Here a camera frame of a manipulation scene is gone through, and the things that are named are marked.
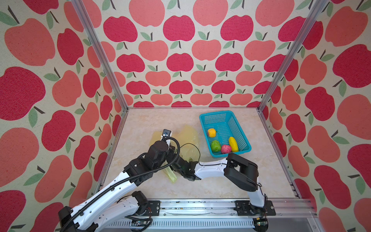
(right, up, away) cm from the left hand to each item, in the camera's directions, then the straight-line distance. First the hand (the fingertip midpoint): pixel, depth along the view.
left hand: (173, 144), depth 73 cm
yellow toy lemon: (+38, -4, +21) cm, 44 cm away
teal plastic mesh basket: (+34, +8, +38) cm, 52 cm away
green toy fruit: (+26, -4, +18) cm, 32 cm away
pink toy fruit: (+32, -6, +18) cm, 37 cm away
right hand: (-5, -10, +13) cm, 18 cm away
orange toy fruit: (+24, +3, +26) cm, 36 cm away
